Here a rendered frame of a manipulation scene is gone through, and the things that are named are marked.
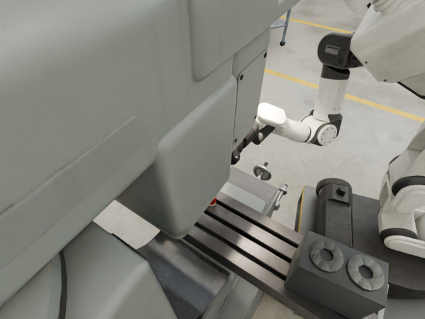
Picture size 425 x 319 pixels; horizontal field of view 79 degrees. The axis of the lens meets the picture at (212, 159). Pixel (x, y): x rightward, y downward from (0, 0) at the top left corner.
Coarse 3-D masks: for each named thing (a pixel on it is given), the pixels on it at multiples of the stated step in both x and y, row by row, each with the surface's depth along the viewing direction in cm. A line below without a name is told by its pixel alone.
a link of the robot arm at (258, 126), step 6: (258, 120) 83; (258, 126) 83; (264, 126) 83; (270, 126) 87; (258, 132) 82; (264, 132) 85; (270, 132) 87; (258, 138) 83; (264, 138) 85; (258, 144) 85
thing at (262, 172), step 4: (264, 164) 150; (256, 168) 152; (260, 168) 151; (264, 168) 148; (256, 172) 155; (260, 172) 152; (264, 172) 151; (268, 172) 148; (256, 176) 156; (260, 176) 150; (264, 176) 153; (268, 176) 150
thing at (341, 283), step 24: (312, 240) 75; (312, 264) 70; (336, 264) 69; (360, 264) 69; (384, 264) 70; (288, 288) 83; (312, 288) 75; (336, 288) 68; (360, 288) 66; (384, 288) 66; (336, 312) 79; (360, 312) 71
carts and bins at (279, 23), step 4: (288, 12) 353; (288, 16) 357; (276, 20) 375; (280, 20) 375; (288, 20) 362; (272, 24) 366; (276, 24) 366; (280, 24) 366; (284, 24) 366; (272, 28) 360; (284, 28) 371; (284, 32) 373; (284, 36) 377; (284, 40) 382; (280, 44) 386; (284, 44) 388
